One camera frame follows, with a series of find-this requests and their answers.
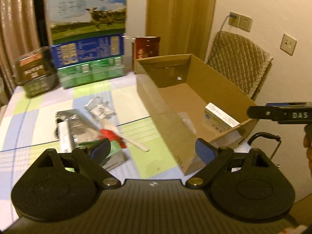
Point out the silver foil bag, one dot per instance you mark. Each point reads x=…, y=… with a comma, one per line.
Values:
x=81, y=129

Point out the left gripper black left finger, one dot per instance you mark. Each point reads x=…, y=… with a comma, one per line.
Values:
x=91, y=160

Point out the open brown cardboard box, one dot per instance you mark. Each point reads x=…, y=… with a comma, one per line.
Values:
x=175, y=91

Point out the beige curtain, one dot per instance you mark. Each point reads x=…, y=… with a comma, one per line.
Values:
x=23, y=29

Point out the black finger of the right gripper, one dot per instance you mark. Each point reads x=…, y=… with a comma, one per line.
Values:
x=283, y=113

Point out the beige plastic spoon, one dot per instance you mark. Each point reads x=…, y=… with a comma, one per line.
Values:
x=108, y=125

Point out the red snack packet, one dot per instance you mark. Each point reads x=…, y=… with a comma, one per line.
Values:
x=113, y=137

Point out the dark red gift box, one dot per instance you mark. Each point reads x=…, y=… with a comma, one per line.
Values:
x=144, y=47

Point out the clear bag with wire rack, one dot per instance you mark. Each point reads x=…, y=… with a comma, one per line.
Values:
x=99, y=109

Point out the narrow white medicine box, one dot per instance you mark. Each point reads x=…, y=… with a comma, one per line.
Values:
x=64, y=137

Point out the cow picture milk carton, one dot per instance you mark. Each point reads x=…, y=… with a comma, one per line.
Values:
x=69, y=20

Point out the black noodle bowl pack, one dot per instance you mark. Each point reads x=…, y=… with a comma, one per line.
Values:
x=35, y=72

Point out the blue milk carton box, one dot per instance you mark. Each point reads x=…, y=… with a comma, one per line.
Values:
x=85, y=50

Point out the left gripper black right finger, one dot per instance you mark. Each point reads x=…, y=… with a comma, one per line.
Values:
x=215, y=160

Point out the white green medicine box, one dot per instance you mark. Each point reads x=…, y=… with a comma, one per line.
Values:
x=218, y=118

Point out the beige wall socket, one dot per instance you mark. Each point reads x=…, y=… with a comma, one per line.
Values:
x=242, y=22
x=288, y=44

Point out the green wrapped drink pack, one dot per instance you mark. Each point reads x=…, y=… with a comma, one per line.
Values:
x=89, y=72

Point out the person's right hand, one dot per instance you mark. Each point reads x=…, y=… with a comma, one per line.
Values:
x=308, y=145

